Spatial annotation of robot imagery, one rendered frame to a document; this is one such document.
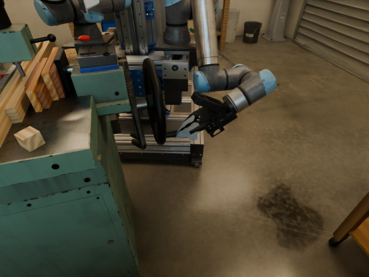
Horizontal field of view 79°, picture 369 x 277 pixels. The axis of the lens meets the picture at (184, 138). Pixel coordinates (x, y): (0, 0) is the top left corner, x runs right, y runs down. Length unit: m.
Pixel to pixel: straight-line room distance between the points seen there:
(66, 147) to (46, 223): 0.35
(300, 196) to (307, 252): 0.36
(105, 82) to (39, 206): 0.38
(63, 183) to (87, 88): 0.26
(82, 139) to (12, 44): 0.29
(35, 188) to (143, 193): 0.92
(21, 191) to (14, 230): 0.16
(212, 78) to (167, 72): 0.47
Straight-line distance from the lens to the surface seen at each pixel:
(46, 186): 0.69
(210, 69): 0.79
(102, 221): 0.82
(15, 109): 0.64
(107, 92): 0.68
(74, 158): 0.52
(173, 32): 1.30
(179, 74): 1.22
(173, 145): 1.52
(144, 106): 0.76
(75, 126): 0.57
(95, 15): 1.07
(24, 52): 0.70
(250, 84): 0.75
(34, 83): 0.68
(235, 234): 1.39
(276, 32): 4.47
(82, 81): 0.67
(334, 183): 1.85
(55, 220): 0.80
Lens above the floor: 1.21
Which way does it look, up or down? 40 degrees down
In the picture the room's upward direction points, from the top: straight up
